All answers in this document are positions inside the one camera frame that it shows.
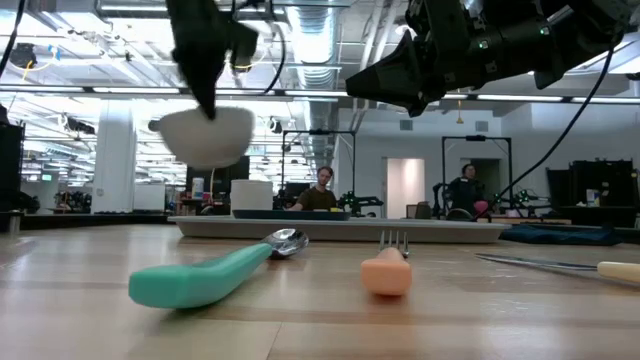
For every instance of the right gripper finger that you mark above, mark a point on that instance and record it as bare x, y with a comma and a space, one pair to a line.
390, 75

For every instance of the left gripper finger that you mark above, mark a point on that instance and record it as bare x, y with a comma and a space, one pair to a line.
206, 100

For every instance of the white ribbed bowl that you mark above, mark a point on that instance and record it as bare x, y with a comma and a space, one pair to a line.
205, 145

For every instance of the dark blue plate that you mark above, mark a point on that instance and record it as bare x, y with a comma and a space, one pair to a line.
290, 215

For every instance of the dark blue napkin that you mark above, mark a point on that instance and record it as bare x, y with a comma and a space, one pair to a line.
560, 235

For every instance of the black background robot arm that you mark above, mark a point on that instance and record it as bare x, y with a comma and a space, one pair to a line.
357, 201
525, 196

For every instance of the grey plastic tray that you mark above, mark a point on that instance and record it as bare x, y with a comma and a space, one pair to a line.
340, 231

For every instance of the yellow hanging plug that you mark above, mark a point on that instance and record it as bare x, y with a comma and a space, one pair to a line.
459, 119

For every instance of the long ceiling light strip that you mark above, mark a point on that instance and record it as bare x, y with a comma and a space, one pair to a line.
325, 93

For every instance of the black monitor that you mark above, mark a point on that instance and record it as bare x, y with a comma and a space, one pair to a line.
222, 182

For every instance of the white canister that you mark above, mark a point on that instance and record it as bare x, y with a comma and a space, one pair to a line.
198, 187

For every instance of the white cylindrical container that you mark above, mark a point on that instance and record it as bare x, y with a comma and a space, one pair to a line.
251, 196

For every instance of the white square pillar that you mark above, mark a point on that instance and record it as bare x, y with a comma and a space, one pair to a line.
115, 160

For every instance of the white board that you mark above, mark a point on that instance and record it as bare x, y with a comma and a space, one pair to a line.
149, 197

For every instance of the person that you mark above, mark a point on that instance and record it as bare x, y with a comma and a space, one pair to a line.
465, 192
320, 197

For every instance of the green exit sign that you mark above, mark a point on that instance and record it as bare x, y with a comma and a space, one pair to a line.
46, 177

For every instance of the black ceiling device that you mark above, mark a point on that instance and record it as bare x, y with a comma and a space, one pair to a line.
22, 55

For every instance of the black equipment crates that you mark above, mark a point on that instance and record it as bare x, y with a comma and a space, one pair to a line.
610, 185

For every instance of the black cabinet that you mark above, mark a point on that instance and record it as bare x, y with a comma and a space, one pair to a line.
11, 170

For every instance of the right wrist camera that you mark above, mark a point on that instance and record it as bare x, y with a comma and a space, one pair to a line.
440, 22

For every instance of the grey wall vent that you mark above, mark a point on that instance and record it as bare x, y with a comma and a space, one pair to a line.
481, 126
406, 125

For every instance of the black gantry frame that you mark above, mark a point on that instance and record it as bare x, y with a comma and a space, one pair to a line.
475, 138
320, 132

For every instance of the silver ventilation duct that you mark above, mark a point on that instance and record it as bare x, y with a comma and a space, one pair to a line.
315, 40

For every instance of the black aluminium table frame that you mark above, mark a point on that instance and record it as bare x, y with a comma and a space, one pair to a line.
100, 221

